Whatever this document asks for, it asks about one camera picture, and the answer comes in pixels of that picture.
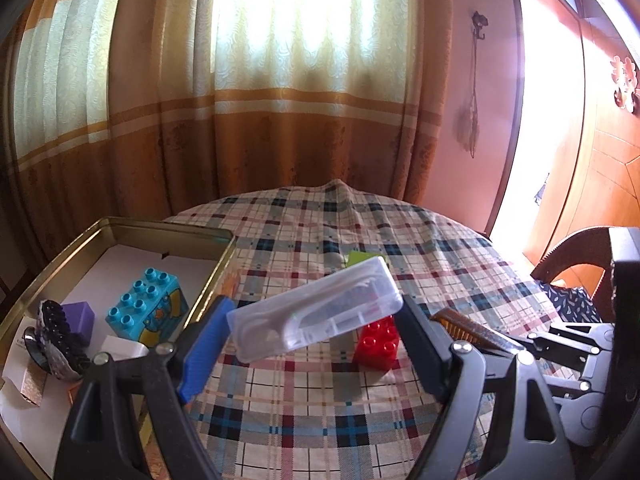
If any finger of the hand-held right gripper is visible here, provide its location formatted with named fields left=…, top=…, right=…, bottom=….
left=510, top=322, right=615, bottom=373
left=542, top=367, right=613, bottom=413

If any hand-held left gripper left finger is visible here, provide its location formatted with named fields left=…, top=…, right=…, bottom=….
left=54, top=296, right=236, bottom=480

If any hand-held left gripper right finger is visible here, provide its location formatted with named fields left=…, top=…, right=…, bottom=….
left=400, top=294, right=571, bottom=480

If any brown comb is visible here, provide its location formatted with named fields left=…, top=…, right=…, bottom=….
left=429, top=307, right=526, bottom=356

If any clear plastic case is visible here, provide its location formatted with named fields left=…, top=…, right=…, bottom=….
left=226, top=256, right=405, bottom=365

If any gold metal tin box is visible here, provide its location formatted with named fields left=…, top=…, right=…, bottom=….
left=0, top=216, right=238, bottom=480

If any black hair brush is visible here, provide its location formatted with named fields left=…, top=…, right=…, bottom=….
left=22, top=300, right=93, bottom=381

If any white patterned cardboard box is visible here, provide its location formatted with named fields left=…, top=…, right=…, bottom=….
left=0, top=330, right=51, bottom=408

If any blue patterned cushion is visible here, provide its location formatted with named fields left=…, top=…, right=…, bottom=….
left=540, top=282, right=603, bottom=323

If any red building block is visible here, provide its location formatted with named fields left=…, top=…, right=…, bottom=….
left=352, top=312, right=401, bottom=372

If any white small block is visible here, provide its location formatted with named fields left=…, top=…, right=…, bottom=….
left=97, top=335, right=151, bottom=362

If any blue building block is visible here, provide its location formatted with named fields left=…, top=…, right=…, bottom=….
left=105, top=267, right=190, bottom=348

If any wooden chair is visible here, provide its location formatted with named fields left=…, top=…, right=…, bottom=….
left=530, top=225, right=616, bottom=311

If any green building block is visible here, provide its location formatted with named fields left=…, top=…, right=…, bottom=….
left=346, top=251, right=388, bottom=268

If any purple cube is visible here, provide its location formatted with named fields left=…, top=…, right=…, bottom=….
left=60, top=301, right=96, bottom=347

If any white paper sheet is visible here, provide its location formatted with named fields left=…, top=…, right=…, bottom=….
left=0, top=242, right=221, bottom=461

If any wooden door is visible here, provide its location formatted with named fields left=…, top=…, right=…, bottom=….
left=495, top=0, right=640, bottom=271

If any pink floral door decoration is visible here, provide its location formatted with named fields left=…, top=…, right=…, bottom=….
left=609, top=55, right=640, bottom=113

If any hanging tassel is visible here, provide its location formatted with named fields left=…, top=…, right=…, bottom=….
left=457, top=42, right=483, bottom=153

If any orange and cream curtain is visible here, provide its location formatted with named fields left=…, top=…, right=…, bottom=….
left=0, top=0, right=518, bottom=256

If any metal wall hook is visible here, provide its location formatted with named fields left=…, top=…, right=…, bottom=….
left=470, top=10, right=491, bottom=41

